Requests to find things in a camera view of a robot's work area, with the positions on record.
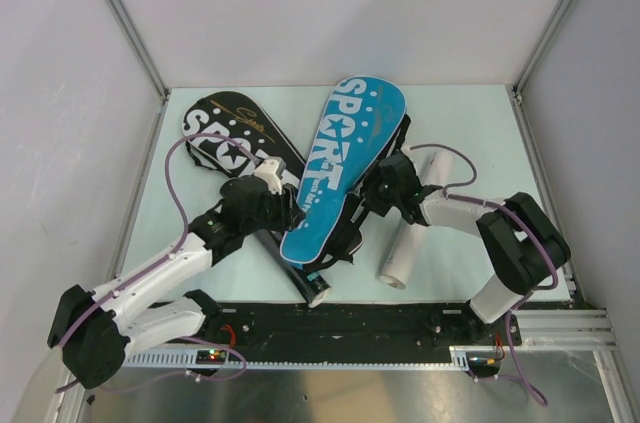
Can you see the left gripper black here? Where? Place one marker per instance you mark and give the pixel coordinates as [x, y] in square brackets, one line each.
[289, 213]

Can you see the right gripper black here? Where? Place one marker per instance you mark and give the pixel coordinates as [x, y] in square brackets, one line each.
[371, 202]

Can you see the white shuttlecock tube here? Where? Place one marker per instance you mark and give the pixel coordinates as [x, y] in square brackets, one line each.
[402, 256]

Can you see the blue racket bag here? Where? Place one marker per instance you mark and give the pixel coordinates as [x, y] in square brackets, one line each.
[360, 117]

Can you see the black shuttlecock tube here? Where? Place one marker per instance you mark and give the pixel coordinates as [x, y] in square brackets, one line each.
[313, 288]

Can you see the black racket bag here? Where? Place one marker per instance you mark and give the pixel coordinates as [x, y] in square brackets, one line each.
[232, 134]

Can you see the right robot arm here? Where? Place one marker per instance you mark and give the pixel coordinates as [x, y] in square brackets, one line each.
[523, 246]

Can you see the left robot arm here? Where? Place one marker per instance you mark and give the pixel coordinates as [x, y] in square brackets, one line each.
[96, 330]

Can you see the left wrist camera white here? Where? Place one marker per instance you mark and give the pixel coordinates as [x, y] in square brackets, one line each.
[270, 171]

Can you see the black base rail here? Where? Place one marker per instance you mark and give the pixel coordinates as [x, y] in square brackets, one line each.
[339, 333]

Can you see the right aluminium frame post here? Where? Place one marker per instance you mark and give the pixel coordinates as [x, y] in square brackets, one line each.
[552, 26]

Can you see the aluminium frame post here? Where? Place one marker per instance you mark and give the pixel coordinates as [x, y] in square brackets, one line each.
[133, 37]
[552, 26]

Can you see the left aluminium frame post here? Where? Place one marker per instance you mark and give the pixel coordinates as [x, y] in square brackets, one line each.
[133, 37]

